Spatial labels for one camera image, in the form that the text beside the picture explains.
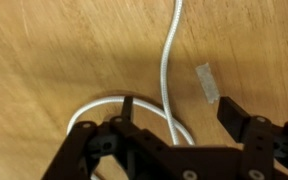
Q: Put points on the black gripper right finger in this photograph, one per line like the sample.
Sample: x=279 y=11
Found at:
x=232 y=117

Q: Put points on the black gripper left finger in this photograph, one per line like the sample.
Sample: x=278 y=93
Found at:
x=127 y=108

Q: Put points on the small clear tape piece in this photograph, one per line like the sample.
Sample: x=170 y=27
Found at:
x=208 y=83

